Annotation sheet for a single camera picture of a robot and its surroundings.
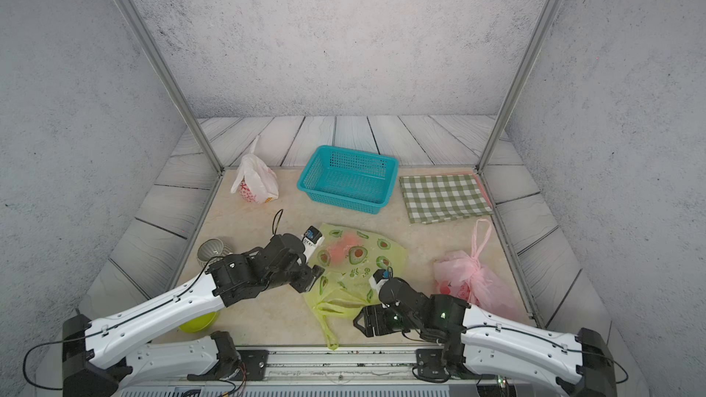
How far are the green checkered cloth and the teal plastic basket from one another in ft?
0.28

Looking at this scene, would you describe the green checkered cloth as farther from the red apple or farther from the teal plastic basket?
the red apple

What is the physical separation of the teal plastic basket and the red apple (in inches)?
6.5

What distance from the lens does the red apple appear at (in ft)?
2.83

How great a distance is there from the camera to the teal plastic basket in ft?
3.59

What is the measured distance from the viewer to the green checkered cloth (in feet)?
3.47
